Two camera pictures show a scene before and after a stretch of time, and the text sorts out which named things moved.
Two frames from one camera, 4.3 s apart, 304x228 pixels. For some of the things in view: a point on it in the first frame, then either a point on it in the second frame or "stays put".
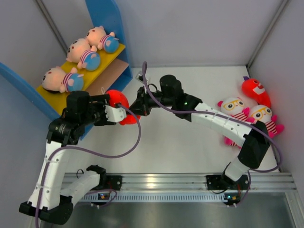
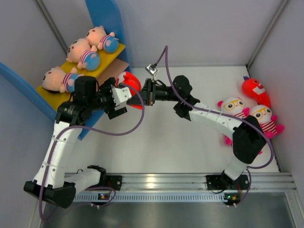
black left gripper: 100,101 to 106,88
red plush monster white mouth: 252,88 stays put
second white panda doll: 262,112 stays put
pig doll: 97,36 stays put
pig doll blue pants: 80,51 stays put
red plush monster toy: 118,96 to 130,80
